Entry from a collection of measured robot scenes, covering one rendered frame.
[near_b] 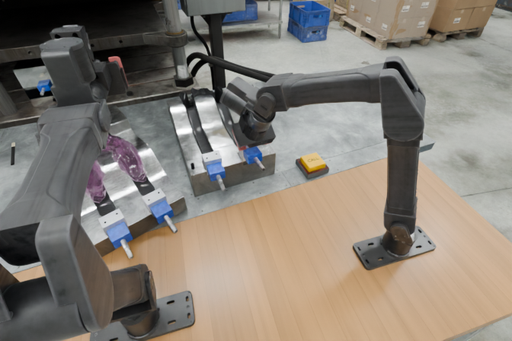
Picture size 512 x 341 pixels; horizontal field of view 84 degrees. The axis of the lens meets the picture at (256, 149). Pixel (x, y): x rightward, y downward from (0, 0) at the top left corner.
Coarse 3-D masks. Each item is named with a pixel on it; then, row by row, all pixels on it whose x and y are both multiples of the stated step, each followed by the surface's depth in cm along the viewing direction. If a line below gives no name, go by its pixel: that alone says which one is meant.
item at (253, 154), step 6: (246, 150) 80; (252, 150) 80; (258, 150) 79; (240, 156) 84; (246, 156) 78; (252, 156) 78; (258, 156) 78; (252, 162) 79; (258, 162) 76; (264, 168) 74
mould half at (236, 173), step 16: (208, 96) 103; (176, 112) 97; (208, 112) 99; (176, 128) 95; (208, 128) 96; (224, 128) 97; (192, 144) 90; (224, 144) 89; (192, 160) 83; (224, 160) 83; (240, 160) 83; (272, 160) 87; (192, 176) 78; (208, 176) 81; (240, 176) 86; (256, 176) 88; (208, 192) 85
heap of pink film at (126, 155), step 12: (108, 144) 88; (120, 144) 82; (132, 144) 84; (120, 156) 81; (132, 156) 82; (96, 168) 77; (120, 168) 80; (132, 168) 80; (144, 168) 82; (96, 180) 76; (144, 180) 81; (96, 192) 75
